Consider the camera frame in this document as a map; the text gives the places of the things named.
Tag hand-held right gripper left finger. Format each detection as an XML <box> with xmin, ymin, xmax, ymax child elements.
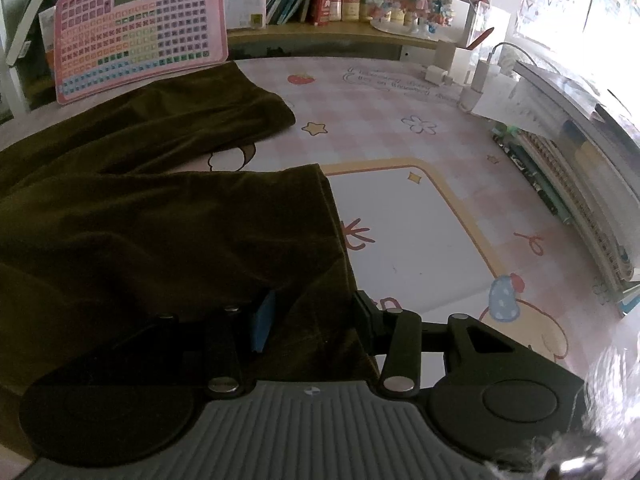
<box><xmin>102</xmin><ymin>290</ymin><xmax>278</xmax><ymax>401</ymax></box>

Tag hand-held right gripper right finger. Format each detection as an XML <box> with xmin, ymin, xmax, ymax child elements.
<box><xmin>351</xmin><ymin>290</ymin><xmax>528</xmax><ymax>400</ymax></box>

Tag dark olive pants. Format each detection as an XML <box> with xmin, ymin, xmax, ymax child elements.
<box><xmin>0</xmin><ymin>61</ymin><xmax>379</xmax><ymax>395</ymax></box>

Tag pink cartoon desk mat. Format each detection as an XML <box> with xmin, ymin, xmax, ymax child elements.
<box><xmin>0</xmin><ymin>57</ymin><xmax>623</xmax><ymax>391</ymax></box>

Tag black and green pen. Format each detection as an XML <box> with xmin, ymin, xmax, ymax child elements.
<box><xmin>491</xmin><ymin>132</ymin><xmax>575</xmax><ymax>225</ymax></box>

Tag white adapter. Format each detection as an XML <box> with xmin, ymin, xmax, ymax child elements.
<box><xmin>457</xmin><ymin>59</ymin><xmax>501</xmax><ymax>112</ymax></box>

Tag white paper sheet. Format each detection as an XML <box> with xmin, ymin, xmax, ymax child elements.
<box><xmin>472</xmin><ymin>72</ymin><xmax>546</xmax><ymax>131</ymax></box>

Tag stack of notebooks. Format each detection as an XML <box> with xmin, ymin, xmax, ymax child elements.
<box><xmin>492</xmin><ymin>60</ymin><xmax>640</xmax><ymax>318</ymax></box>

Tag white pen holder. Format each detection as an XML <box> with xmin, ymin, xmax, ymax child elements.
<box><xmin>436</xmin><ymin>39</ymin><xmax>475</xmax><ymax>86</ymax></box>

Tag white round tray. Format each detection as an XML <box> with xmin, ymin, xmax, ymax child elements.
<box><xmin>370</xmin><ymin>16</ymin><xmax>441</xmax><ymax>37</ymax></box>

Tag white card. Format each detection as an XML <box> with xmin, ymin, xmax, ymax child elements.
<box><xmin>223</xmin><ymin>0</ymin><xmax>267</xmax><ymax>30</ymax></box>

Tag pink button learning board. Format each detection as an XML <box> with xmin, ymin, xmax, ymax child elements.
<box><xmin>53</xmin><ymin>0</ymin><xmax>230</xmax><ymax>106</ymax></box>

